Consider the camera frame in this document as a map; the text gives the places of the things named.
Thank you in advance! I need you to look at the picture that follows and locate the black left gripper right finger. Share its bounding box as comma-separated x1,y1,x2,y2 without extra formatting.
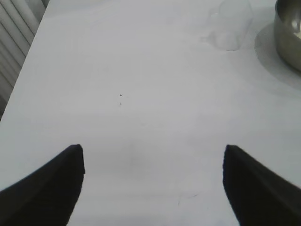
222,144,301,226

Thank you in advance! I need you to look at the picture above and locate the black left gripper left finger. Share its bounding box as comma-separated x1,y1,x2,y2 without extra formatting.
0,144,85,226

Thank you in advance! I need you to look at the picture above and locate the clear plastic measuring cup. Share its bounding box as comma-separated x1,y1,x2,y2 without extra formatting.
204,0,254,51

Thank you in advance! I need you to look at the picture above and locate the stainless steel mixing bowl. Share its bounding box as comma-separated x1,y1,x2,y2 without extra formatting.
274,0,301,74

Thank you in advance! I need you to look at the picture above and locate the white slatted panel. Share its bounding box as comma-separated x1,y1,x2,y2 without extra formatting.
0,0,50,120

